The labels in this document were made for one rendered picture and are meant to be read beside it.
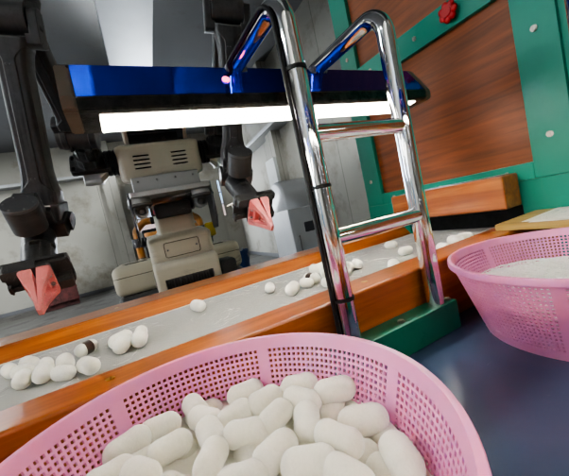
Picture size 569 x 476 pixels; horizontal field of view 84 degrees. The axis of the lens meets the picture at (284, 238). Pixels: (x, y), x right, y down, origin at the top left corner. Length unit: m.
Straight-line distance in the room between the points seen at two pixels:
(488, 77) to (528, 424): 0.71
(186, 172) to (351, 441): 1.06
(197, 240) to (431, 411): 1.05
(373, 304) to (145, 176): 0.94
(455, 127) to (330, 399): 0.77
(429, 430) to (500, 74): 0.76
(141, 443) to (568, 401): 0.34
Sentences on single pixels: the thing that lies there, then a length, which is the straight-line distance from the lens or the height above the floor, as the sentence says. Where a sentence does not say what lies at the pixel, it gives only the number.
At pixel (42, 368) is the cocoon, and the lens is 0.51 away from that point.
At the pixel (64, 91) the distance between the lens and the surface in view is 0.46.
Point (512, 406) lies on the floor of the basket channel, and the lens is 0.37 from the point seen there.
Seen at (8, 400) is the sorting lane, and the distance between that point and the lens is 0.51.
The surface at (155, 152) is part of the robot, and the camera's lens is 1.21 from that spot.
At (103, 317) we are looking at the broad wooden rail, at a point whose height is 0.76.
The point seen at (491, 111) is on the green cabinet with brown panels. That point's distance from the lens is 0.88.
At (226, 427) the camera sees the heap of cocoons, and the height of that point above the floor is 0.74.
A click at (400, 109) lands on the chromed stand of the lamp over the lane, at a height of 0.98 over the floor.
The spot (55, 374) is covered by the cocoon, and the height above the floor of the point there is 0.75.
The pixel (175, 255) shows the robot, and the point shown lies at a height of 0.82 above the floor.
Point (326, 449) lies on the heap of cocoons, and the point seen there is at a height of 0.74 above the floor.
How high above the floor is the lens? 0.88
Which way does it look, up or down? 4 degrees down
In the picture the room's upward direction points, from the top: 12 degrees counter-clockwise
